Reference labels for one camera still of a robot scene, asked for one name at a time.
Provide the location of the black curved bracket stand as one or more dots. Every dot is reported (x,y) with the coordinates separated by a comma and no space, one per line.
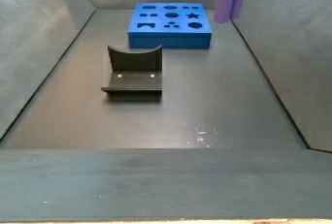
(136,71)

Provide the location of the blue shape-sorter board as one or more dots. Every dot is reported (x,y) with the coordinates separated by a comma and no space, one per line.
(174,25)

